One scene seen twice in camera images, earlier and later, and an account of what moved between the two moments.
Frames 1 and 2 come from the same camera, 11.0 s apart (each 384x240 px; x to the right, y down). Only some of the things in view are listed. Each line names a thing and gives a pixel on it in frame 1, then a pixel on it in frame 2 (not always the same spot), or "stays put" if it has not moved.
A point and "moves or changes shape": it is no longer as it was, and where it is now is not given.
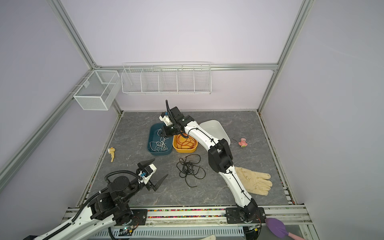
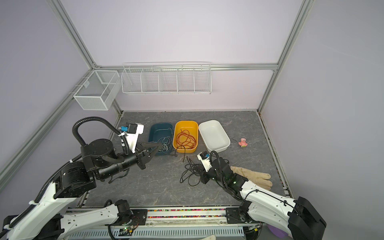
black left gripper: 150,184 to 144,155
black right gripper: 165,129 to 204,175
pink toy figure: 243,142 stays put
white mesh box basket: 100,91 stays put
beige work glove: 254,182 stays put
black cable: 186,167 moves or changes shape
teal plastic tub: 157,144 stays put
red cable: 188,142 stays put
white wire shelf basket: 171,78 stays put
